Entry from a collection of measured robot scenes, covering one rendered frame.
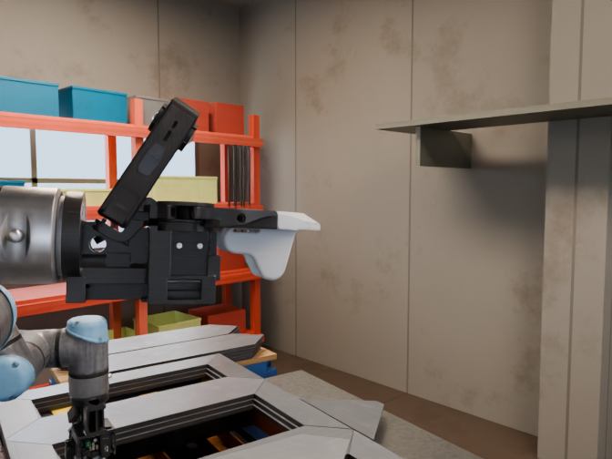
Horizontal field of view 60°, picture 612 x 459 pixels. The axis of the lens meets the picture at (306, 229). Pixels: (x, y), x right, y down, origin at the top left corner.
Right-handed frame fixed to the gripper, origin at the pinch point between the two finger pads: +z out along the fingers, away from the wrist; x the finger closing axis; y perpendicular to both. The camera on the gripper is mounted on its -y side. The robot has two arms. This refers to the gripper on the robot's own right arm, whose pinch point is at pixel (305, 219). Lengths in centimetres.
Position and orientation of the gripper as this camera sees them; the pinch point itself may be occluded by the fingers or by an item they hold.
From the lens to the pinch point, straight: 48.4
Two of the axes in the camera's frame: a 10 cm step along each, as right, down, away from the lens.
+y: -0.3, 10.0, 0.0
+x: 3.3, 0.1, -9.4
